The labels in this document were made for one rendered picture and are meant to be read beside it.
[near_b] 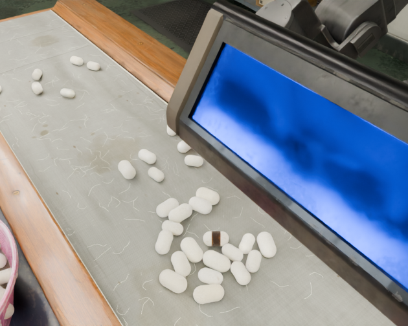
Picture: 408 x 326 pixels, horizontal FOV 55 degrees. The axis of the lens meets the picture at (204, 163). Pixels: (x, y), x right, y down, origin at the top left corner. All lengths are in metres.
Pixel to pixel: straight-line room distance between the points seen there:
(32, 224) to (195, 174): 0.25
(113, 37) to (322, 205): 0.91
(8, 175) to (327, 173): 0.57
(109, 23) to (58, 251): 0.71
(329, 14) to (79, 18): 0.77
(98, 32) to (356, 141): 0.96
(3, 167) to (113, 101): 0.26
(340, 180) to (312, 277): 0.38
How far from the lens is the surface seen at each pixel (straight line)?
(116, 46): 1.01
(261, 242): 0.54
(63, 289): 0.52
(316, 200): 0.18
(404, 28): 2.80
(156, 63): 0.91
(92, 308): 0.50
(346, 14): 0.55
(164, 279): 0.51
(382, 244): 0.17
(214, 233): 0.54
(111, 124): 0.77
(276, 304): 0.52
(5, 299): 0.53
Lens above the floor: 1.19
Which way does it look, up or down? 42 degrees down
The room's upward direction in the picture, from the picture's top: straight up
